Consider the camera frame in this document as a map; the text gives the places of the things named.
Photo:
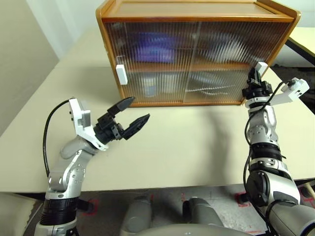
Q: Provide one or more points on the silver curved robot torso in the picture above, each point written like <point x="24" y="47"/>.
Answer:
<point x="187" y="231"/>

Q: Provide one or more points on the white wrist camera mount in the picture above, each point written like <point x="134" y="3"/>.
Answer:
<point x="81" y="115"/>
<point x="292" y="94"/>

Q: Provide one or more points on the black table leg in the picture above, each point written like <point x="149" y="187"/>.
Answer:
<point x="86" y="206"/>
<point x="242" y="199"/>

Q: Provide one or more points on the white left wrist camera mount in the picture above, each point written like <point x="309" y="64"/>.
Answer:
<point x="81" y="115"/>

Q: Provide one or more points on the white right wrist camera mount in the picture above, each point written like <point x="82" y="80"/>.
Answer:
<point x="292" y="94"/>

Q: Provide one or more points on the wooden stick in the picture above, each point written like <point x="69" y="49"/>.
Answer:
<point x="310" y="189"/>

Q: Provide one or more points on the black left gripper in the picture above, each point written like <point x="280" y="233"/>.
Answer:
<point x="109" y="129"/>

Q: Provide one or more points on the white plastic bottle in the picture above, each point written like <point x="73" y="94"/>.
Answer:
<point x="150" y="86"/>

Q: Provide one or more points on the beige table with black frame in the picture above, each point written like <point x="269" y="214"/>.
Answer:
<point x="305" y="41"/>

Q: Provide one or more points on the purple tissue pack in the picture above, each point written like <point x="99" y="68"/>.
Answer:
<point x="155" y="48"/>

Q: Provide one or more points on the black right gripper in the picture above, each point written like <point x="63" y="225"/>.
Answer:
<point x="257" y="90"/>

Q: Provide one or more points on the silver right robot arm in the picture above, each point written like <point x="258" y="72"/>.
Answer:
<point x="263" y="127"/>

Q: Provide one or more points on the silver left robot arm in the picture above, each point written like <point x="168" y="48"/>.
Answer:
<point x="71" y="167"/>

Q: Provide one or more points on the wooden cabinet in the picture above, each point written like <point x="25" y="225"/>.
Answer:
<point x="197" y="9"/>

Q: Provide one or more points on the ribbed glass sliding door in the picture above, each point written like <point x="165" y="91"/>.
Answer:
<point x="137" y="68"/>
<point x="221" y="73"/>

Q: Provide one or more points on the grey rounded shape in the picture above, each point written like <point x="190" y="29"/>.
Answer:
<point x="203" y="211"/>
<point x="137" y="214"/>

